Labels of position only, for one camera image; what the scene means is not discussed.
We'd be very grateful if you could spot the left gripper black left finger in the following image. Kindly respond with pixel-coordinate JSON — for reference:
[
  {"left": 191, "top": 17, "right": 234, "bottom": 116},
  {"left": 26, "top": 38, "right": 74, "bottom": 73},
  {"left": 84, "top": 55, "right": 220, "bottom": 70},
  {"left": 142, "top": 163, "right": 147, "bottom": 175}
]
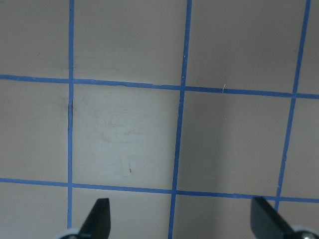
[{"left": 77, "top": 198, "right": 111, "bottom": 239}]

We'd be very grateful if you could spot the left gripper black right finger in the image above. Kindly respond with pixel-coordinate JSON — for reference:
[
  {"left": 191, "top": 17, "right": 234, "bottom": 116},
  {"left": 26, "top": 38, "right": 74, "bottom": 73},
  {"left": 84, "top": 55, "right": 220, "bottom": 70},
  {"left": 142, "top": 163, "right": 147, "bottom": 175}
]
[{"left": 250, "top": 197, "right": 293, "bottom": 239}]

